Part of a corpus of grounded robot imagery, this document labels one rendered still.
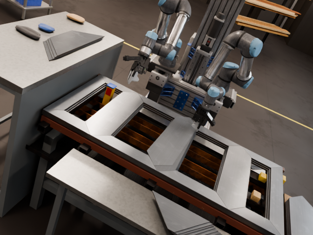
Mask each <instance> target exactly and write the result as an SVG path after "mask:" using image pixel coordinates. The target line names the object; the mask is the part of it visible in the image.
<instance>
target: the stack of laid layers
mask: <svg viewBox="0 0 313 235"><path fill-rule="evenodd" d="M104 88H107V83H104V84H103V85H101V86H100V87H98V88H97V89H95V90H94V91H92V92H91V93H89V94H88V95H86V96H85V97H83V98H82V99H80V100H79V101H77V102H76V103H74V104H73V105H71V106H70V107H68V108H67V109H65V111H66V112H68V113H70V112H71V111H72V110H74V109H75V108H77V107H78V106H79V105H81V104H82V103H84V102H85V101H87V100H88V99H90V98H91V97H92V96H94V95H95V94H97V93H98V92H99V91H101V90H102V89H104ZM122 92H123V91H120V90H119V89H117V88H116V89H115V92H114V93H116V94H118V95H119V94H121V93H122ZM142 108H145V109H147V110H149V111H151V112H153V113H155V114H157V115H159V116H161V117H163V118H165V119H167V120H169V121H170V123H171V122H172V121H173V120H174V119H175V118H173V117H171V116H169V115H167V114H165V113H163V112H161V111H159V110H157V109H155V108H154V107H152V106H150V105H148V104H146V103H144V102H143V103H142V104H141V105H140V106H139V107H138V108H137V109H136V110H135V111H134V112H133V113H132V114H131V115H130V116H129V117H128V118H127V119H126V120H125V121H124V122H123V123H122V124H121V125H120V126H119V127H118V128H117V129H116V130H115V131H114V132H113V133H112V134H111V136H113V137H115V136H116V135H117V134H118V133H119V132H120V131H121V130H122V129H123V128H124V127H125V126H126V125H127V123H128V122H129V121H130V120H131V119H132V118H133V117H134V116H135V115H136V114H137V113H138V112H139V111H140V110H141V109H142ZM42 114H43V115H45V116H47V117H49V118H51V119H52V120H54V121H56V122H58V123H60V124H62V125H63V126H65V127H67V128H69V129H71V130H73V131H75V132H77V133H78V134H80V135H82V136H84V137H86V138H88V139H89V140H91V141H93V142H95V143H97V144H99V145H100V146H102V147H104V148H106V149H108V150H110V151H112V152H113V153H115V154H117V155H119V156H121V157H123V158H124V159H126V160H128V161H130V162H132V163H134V164H135V165H137V166H139V167H141V168H143V169H145V170H146V171H148V172H150V173H152V174H154V175H156V176H157V177H159V178H161V179H163V180H165V181H167V182H169V183H171V184H173V185H174V186H176V187H178V188H180V189H182V190H184V191H185V192H187V193H189V194H191V195H193V196H195V197H196V198H198V199H200V200H202V201H204V202H206V203H207V204H209V205H211V206H213V207H215V208H217V209H218V210H220V211H222V212H224V213H226V214H228V215H229V216H231V217H233V218H235V219H237V220H239V221H241V222H242V223H244V224H246V225H248V226H250V227H252V228H253V229H255V230H257V231H259V232H261V233H263V234H265V235H275V234H273V233H271V232H269V231H267V230H266V229H264V228H262V227H260V226H258V225H256V224H254V223H253V222H251V221H249V220H247V219H245V218H243V217H242V216H240V215H238V214H236V213H234V212H232V211H230V210H229V209H226V208H225V207H223V206H221V205H219V204H217V203H215V202H213V201H212V200H210V199H208V198H206V197H204V196H202V195H201V194H199V193H197V192H195V191H193V190H191V189H189V188H188V187H186V186H184V185H182V184H180V183H178V182H177V181H175V180H173V179H171V178H169V177H167V176H165V175H164V174H162V173H160V172H158V171H174V170H177V171H178V170H179V168H180V165H181V163H182V161H183V159H184V158H185V156H186V153H187V151H188V149H189V147H190V145H191V144H192V141H193V139H194V137H195V135H198V136H199V137H201V138H203V139H205V140H207V141H209V142H211V143H213V144H215V145H217V146H219V147H221V148H223V149H224V150H225V151H224V154H223V157H222V161H221V164H220V167H219V171H218V174H217V178H216V181H215V185H214V188H213V190H214V191H217V187H218V183H219V180H220V176H221V172H222V169H223V166H224V162H225V158H226V154H227V151H228V147H229V146H227V145H225V144H224V143H222V142H220V141H218V140H216V139H214V138H212V137H210V136H208V135H206V134H204V133H202V132H200V131H197V132H194V134H193V135H192V137H191V138H190V140H189V142H188V143H187V145H186V146H185V148H184V149H183V150H182V152H181V153H180V155H179V156H178V158H177V159H176V161H175V163H174V164H173V165H172V166H155V168H156V170H157V171H156V170H154V169H153V168H151V167H149V166H147V165H145V164H143V163H142V162H140V161H138V160H136V159H134V158H132V157H130V156H129V155H127V154H125V153H123V152H121V151H119V150H117V149H115V148H113V147H112V146H110V145H108V144H106V143H104V142H102V141H101V140H99V139H97V138H95V137H93V136H91V135H89V134H88V133H86V132H84V131H82V130H80V129H78V128H76V127H75V126H73V125H71V124H69V123H67V122H65V121H64V120H62V119H60V118H58V117H56V116H54V115H53V114H51V113H49V112H47V111H45V110H42ZM170 123H169V124H170ZM251 163H252V164H254V165H256V166H257V167H259V168H261V169H263V170H265V171H267V176H266V194H265V218H266V219H268V220H270V190H271V168H270V167H268V166H266V165H264V164H262V163H260V162H259V161H257V160H255V159H253V158H251ZM250 167H251V165H250ZM250 170H251V169H250ZM249 174H250V172H249ZM249 177H250V175H249ZM248 181H249V179H248ZM248 184H249V182H248ZM247 191H248V186H247ZM246 198H247V192H246ZM245 201H246V200H245ZM245 205H246V202H245Z"/></svg>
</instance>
